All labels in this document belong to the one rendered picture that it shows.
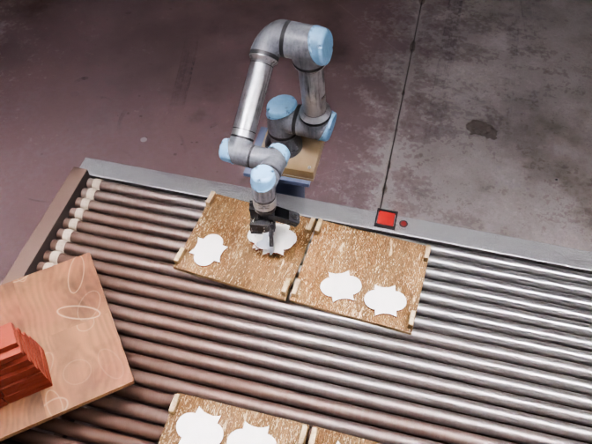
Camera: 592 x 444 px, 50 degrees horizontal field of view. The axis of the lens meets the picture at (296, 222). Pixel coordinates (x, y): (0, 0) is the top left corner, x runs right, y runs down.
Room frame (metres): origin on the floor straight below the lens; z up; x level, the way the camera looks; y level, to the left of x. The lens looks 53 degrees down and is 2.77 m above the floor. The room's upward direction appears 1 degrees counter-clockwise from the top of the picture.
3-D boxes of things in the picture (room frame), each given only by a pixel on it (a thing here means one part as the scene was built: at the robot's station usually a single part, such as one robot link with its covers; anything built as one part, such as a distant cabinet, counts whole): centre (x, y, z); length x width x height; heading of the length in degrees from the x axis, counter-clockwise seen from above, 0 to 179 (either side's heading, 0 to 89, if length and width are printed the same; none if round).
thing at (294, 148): (1.78, 0.04, 0.97); 0.15 x 0.15 x 0.10
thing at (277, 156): (1.37, 0.08, 1.28); 0.11 x 0.11 x 0.08; 69
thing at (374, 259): (1.16, -0.22, 0.93); 0.41 x 0.35 x 0.02; 72
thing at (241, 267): (1.30, 0.18, 0.93); 0.41 x 0.35 x 0.02; 70
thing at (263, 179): (1.28, 0.10, 1.28); 0.09 x 0.08 x 0.11; 159
